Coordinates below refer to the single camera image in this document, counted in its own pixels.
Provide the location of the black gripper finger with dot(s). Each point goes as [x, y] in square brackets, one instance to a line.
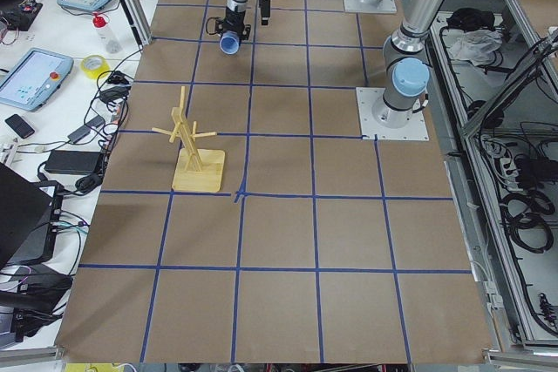
[264, 6]

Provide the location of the light blue plastic cup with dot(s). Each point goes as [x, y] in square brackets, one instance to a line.
[229, 42]

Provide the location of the wooden cup rack stand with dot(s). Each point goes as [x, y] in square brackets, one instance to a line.
[197, 170]

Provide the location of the red capped squeeze bottle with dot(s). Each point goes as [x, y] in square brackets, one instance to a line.
[106, 35]

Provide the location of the yellow tape roll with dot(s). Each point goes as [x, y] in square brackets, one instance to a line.
[94, 66]

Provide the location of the near teach pendant tablet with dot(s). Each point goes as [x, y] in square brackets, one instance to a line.
[35, 77]

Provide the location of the crumpled white cloth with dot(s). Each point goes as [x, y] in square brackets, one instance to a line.
[476, 46]

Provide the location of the black power adapter brick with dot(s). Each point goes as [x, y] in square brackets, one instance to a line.
[72, 162]

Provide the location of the black smartphone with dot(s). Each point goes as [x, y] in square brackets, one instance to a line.
[19, 126]

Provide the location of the black laptop computer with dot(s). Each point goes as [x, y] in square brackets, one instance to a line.
[28, 210]

